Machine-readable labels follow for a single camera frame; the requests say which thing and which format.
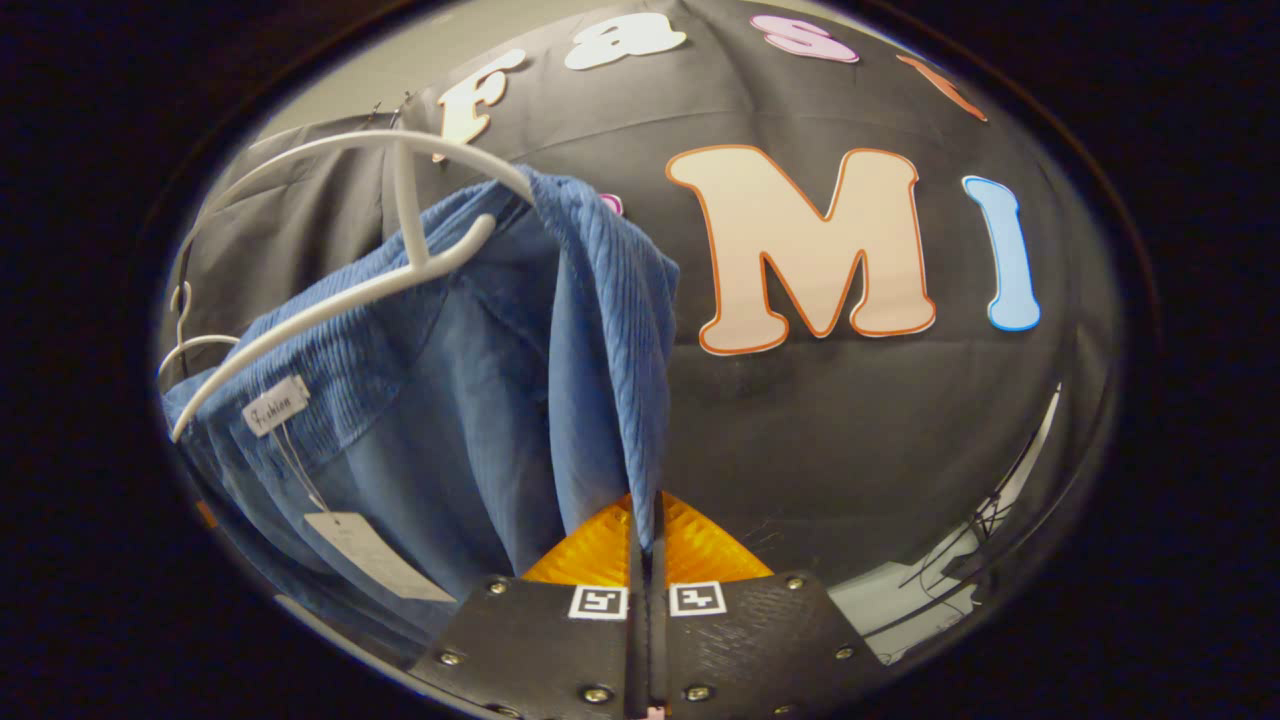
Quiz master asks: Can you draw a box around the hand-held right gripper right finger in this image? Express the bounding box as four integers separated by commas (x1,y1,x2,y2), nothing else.
647,490,886,720

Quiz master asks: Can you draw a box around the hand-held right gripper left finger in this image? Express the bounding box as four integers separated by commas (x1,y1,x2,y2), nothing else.
410,492,651,720

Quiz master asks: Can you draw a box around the blue corduroy shirt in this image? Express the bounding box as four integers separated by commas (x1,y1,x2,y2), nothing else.
160,165,683,663

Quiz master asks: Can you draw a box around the white plastic clothes hanger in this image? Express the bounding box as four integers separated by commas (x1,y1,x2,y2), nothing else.
157,281,241,383
168,128,536,444

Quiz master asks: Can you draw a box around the black backdrop cloth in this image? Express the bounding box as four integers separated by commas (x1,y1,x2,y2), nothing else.
160,0,1126,641

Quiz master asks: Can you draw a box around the black tripod stand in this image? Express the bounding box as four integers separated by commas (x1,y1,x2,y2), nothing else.
898,488,1016,623

